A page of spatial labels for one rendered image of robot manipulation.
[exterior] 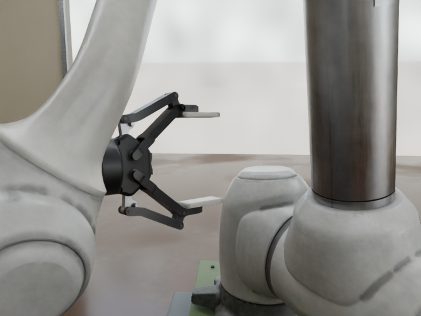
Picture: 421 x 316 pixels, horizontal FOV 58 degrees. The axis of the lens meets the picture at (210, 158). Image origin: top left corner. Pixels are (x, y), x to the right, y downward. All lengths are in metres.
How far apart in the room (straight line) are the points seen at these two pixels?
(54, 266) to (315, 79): 0.33
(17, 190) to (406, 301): 0.39
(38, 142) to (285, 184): 0.42
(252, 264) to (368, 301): 0.20
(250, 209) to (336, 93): 0.26
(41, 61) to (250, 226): 4.68
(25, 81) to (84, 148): 4.94
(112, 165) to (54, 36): 4.64
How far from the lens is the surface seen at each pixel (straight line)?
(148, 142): 0.53
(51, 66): 5.09
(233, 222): 0.64
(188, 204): 0.58
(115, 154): 0.49
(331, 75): 0.44
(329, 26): 0.44
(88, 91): 0.32
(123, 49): 0.34
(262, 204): 0.61
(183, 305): 0.94
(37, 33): 5.20
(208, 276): 0.88
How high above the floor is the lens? 1.28
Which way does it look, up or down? 10 degrees down
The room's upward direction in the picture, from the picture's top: straight up
